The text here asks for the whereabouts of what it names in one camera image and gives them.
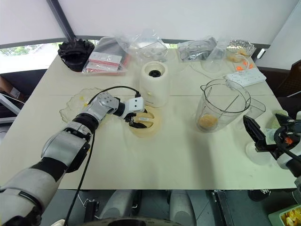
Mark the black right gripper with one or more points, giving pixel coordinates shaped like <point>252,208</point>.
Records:
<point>285,134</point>

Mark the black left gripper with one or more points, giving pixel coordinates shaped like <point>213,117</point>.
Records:
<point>130,118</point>

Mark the pale green towel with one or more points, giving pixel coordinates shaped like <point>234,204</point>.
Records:
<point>275,121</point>

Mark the cream blender lid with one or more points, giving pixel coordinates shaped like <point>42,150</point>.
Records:
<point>152,127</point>

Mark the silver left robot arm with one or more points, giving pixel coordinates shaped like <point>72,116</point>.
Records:
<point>61,150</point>

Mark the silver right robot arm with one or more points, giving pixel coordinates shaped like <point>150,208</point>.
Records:
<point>295,168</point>

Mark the beige food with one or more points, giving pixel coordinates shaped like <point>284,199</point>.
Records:
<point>235,57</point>

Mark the yellow cooked food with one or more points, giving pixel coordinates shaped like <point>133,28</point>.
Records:
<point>292,217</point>

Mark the clear plastic cup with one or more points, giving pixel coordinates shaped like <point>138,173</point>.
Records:
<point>258,156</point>

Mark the white blender base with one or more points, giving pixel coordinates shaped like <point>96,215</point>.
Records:
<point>154,87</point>

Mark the black chair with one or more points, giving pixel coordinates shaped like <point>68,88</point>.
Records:
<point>290,94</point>

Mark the white power strip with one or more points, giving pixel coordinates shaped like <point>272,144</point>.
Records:
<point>244,77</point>

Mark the clear blender jar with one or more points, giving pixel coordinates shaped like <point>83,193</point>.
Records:
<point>218,101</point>

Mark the black shoe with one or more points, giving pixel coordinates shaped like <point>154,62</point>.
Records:
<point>259,194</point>

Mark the red striped packets bag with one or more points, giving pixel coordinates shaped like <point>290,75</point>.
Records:
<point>103,63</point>

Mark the orange plastic pieces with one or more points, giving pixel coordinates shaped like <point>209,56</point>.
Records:
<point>240,68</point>

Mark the clear scalloped glass plate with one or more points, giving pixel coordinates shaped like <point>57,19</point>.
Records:
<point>73,103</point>

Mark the large clear plastic bag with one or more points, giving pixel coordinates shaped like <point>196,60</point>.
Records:
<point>145,47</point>

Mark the black and white adapter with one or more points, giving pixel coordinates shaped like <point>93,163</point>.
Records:
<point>261,53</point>

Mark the dark grey flat pouch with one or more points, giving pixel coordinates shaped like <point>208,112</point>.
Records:
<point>108,46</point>

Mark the bag of orange snacks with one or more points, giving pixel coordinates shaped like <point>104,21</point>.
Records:
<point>241,46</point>

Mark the green tray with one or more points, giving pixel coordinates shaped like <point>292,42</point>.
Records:
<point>274,216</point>

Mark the grey rounded robot leg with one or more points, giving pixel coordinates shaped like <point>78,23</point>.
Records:
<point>117,207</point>
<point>182,207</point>

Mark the black metal bar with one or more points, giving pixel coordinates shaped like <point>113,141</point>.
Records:
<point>222,207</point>

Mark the black ribbed plastic holder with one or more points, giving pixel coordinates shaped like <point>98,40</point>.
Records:
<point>75,54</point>

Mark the small clear plastic bag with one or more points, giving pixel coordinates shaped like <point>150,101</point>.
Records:
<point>218,50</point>

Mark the dark rounded robot torso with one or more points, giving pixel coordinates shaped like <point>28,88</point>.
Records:
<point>129,222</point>

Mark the dark grey pole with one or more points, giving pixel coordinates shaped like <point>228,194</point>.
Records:
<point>63,18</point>

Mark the brown cardboard box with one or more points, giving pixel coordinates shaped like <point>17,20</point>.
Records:
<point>9,88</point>

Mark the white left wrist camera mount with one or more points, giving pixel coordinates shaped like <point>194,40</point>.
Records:
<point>136,104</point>

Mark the black clamp bracket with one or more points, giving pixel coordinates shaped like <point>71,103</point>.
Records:
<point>91,210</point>

